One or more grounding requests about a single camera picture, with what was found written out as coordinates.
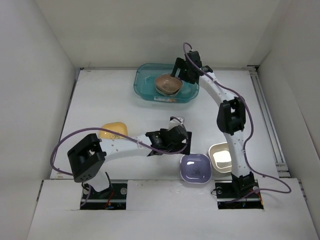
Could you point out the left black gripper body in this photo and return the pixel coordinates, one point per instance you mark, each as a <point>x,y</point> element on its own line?
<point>179,147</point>

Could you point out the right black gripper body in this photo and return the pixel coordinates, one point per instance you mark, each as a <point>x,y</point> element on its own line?
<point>185,74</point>

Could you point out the brown plate with panda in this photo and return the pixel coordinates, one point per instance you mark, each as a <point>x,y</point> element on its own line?
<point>168,83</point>

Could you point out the dark purple plate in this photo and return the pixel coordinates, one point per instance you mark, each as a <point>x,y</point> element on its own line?
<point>195,168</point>

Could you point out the yellow plate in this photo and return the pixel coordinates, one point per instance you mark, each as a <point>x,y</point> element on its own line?
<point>118,127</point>

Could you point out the light purple plate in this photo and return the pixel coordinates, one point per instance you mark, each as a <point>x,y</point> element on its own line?
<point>167,93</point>

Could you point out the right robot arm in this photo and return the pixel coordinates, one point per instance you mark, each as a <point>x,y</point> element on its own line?
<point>231,117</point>

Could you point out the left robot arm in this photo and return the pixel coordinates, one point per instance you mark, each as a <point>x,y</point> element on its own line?
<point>87,156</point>

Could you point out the teal plastic bin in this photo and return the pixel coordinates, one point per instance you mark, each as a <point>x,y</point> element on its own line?
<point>144,84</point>

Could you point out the beige plate front right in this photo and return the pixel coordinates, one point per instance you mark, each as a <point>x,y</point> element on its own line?
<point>220,157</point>

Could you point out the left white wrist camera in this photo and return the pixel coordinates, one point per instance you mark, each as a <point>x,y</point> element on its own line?
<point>176,121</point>

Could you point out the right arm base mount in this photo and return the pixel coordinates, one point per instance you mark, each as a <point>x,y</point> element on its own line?
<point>229,199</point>

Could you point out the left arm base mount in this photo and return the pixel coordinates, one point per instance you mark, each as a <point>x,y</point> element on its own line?
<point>114,198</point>

